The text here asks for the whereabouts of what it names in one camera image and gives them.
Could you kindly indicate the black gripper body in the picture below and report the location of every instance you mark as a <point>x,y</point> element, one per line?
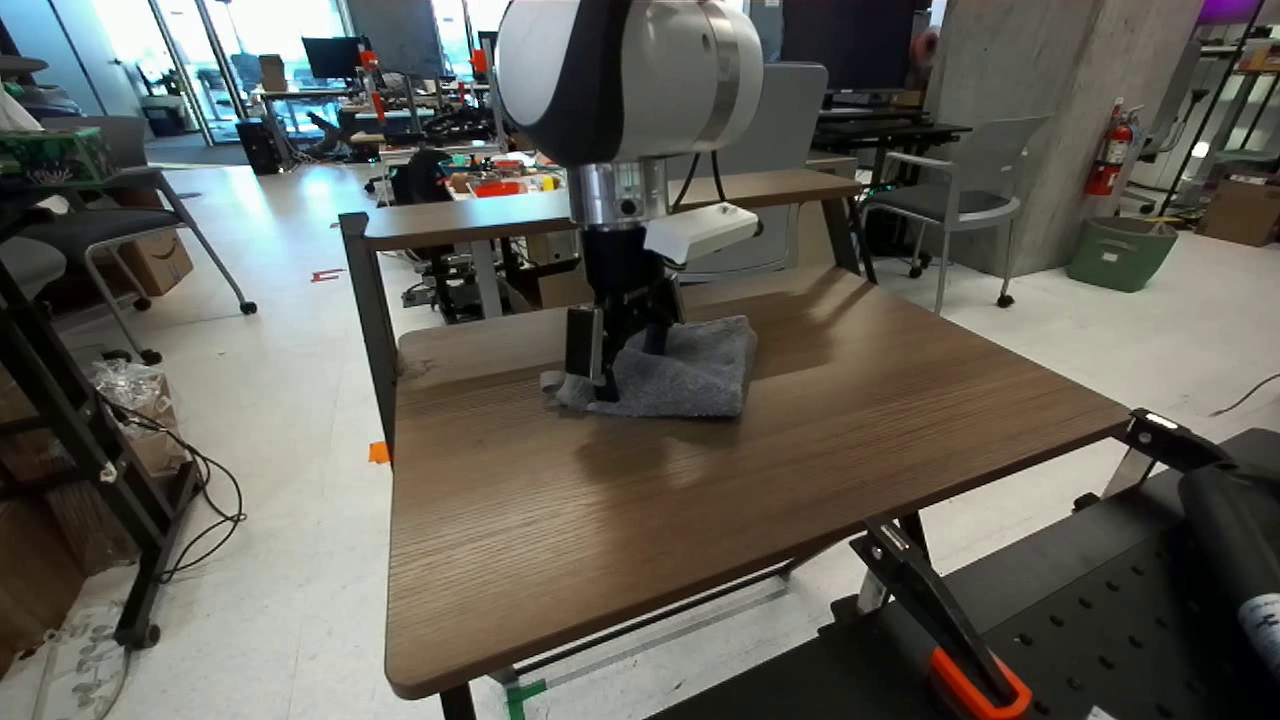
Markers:
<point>623,274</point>

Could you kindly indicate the grey towel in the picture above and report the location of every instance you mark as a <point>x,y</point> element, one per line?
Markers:
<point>681,374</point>

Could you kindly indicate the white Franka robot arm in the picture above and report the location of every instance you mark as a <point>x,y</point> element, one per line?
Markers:
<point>666,67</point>

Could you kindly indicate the orange red flat item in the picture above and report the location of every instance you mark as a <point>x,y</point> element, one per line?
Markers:
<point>496,188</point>

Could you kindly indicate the white side table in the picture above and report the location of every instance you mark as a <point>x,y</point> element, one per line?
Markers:
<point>502,168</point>

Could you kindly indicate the black backpack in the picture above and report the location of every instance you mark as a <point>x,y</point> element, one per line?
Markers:
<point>422,178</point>

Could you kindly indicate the grey divider panel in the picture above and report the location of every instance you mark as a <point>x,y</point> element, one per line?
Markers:
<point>784,121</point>

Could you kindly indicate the brown wooden table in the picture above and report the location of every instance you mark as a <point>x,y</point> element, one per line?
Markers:
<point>366,307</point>

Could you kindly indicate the black orange bar clamp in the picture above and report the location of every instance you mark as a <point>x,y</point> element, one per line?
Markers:
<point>921,587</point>
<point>1166,437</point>

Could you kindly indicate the black computer monitor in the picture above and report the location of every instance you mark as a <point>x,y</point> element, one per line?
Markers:
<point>332,59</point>

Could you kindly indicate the black waste bin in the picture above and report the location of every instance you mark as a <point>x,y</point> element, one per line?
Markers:
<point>263,145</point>

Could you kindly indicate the brown cardboard box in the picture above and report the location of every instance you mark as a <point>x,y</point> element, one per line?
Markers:
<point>153,263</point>
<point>1243,210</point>

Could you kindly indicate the green plastic bin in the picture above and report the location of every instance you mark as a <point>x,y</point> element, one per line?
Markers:
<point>1123,253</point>

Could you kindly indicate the red fire extinguisher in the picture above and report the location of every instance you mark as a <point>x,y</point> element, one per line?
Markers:
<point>1112,155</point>

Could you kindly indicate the black cylindrical handheld device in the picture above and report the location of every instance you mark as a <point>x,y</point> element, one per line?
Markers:
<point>1235,535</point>

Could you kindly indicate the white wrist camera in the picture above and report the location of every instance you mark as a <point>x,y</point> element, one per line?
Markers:
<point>701,235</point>

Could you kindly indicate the grey metal frame chair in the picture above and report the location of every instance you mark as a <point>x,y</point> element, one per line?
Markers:
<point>983,166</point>

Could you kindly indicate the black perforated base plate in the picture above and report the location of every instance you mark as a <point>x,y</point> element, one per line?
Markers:
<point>1065,627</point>

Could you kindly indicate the black metal rack frame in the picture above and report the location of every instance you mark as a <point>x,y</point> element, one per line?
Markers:
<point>81,443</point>

